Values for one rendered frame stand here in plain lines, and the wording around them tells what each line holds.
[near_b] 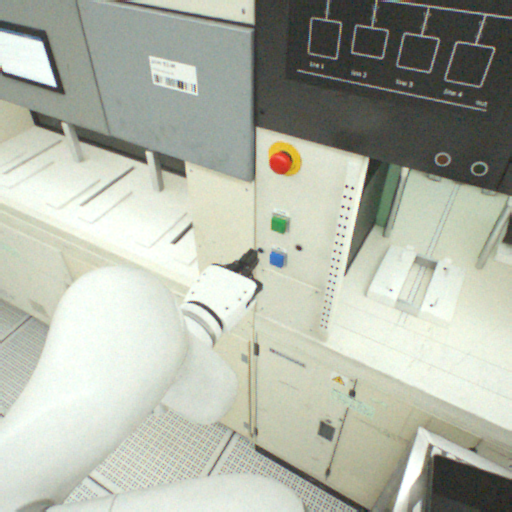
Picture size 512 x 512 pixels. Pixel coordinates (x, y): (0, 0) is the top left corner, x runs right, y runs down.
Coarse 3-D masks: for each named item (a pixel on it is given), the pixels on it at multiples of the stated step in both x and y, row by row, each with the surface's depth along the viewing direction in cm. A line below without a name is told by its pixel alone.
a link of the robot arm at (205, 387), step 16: (192, 336) 53; (192, 352) 51; (208, 352) 54; (192, 368) 51; (208, 368) 53; (224, 368) 56; (176, 384) 50; (192, 384) 52; (208, 384) 54; (224, 384) 56; (176, 400) 52; (192, 400) 53; (208, 400) 54; (224, 400) 56; (192, 416) 54; (208, 416) 55
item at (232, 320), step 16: (208, 272) 76; (224, 272) 76; (192, 288) 74; (208, 288) 74; (224, 288) 74; (240, 288) 74; (208, 304) 71; (224, 304) 71; (240, 304) 72; (224, 320) 70; (240, 320) 74
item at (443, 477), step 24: (432, 456) 83; (432, 480) 90; (456, 480) 87; (480, 480) 84; (504, 480) 81; (408, 504) 92; (432, 504) 92; (456, 504) 92; (480, 504) 90; (504, 504) 87
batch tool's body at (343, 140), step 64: (256, 0) 64; (256, 64) 70; (320, 128) 71; (384, 128) 66; (448, 128) 61; (256, 192) 88; (320, 192) 80; (384, 192) 131; (448, 192) 153; (320, 256) 90; (448, 256) 130; (256, 320) 116; (320, 320) 103; (384, 320) 113; (256, 384) 139; (320, 384) 120; (384, 384) 105; (448, 384) 100; (320, 448) 144; (384, 448) 123
